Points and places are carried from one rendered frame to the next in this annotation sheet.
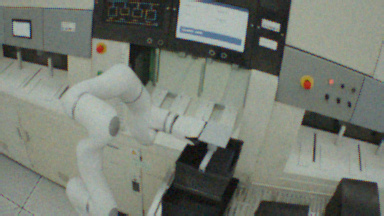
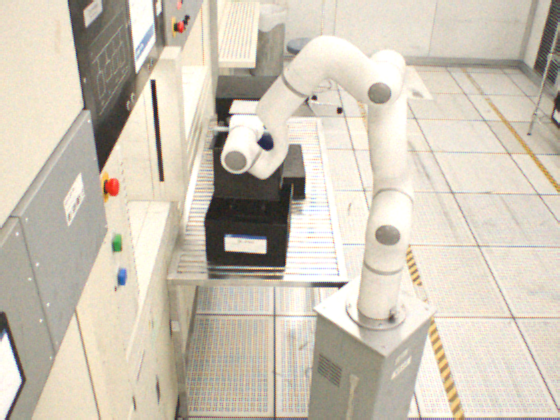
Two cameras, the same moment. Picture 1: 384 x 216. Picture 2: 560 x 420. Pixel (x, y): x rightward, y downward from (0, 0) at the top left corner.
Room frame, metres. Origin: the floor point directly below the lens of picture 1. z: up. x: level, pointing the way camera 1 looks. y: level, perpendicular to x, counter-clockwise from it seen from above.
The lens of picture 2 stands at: (1.37, 1.59, 2.00)
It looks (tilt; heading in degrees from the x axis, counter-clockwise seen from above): 33 degrees down; 257
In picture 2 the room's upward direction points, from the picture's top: 2 degrees clockwise
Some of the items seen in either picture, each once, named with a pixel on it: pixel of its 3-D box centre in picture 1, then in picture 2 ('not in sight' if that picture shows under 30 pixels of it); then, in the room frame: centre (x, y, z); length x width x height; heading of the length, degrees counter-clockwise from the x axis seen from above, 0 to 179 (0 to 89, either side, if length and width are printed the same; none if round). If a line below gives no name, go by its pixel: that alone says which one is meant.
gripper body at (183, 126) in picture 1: (187, 128); (245, 128); (1.13, 0.01, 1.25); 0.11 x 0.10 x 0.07; 74
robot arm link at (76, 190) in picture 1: (88, 205); (387, 235); (0.79, 0.36, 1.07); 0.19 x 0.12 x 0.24; 65
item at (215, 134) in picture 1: (209, 162); (250, 152); (1.10, -0.09, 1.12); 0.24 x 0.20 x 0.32; 164
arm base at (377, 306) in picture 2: not in sight; (379, 286); (0.77, 0.33, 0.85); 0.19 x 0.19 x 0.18
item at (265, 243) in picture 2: (199, 201); (250, 221); (1.10, -0.09, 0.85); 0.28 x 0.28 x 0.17; 74
